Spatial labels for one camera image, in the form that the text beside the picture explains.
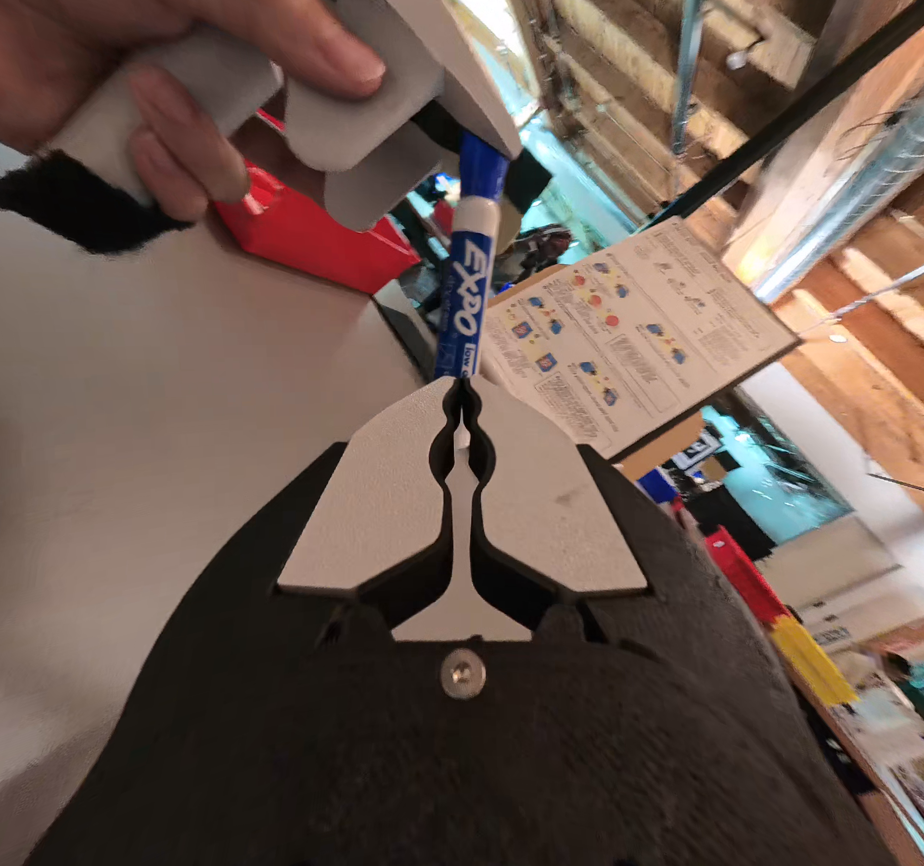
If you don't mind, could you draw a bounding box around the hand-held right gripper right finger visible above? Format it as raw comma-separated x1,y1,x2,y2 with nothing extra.
467,376,648,600

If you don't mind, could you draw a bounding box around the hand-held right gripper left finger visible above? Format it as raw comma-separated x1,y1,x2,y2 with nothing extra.
278,376,460,596

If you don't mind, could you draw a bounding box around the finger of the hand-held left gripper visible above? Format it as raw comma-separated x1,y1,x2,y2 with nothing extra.
380,0,524,163
282,51,463,232

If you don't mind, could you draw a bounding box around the red plastic bin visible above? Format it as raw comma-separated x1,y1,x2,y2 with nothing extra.
704,526,794,626
210,113,424,298

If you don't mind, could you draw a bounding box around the blue and white marker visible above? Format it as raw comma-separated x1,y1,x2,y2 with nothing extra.
432,130,511,385

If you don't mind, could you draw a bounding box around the person's left hand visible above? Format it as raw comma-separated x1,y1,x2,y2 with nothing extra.
0,0,391,225

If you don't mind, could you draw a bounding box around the instruction sheet board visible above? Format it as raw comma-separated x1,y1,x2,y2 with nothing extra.
480,217,804,463

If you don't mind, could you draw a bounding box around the yellow plastic bin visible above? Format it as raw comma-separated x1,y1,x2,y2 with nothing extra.
769,615,861,710

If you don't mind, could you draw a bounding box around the black pole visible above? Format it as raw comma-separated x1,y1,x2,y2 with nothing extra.
643,0,924,228

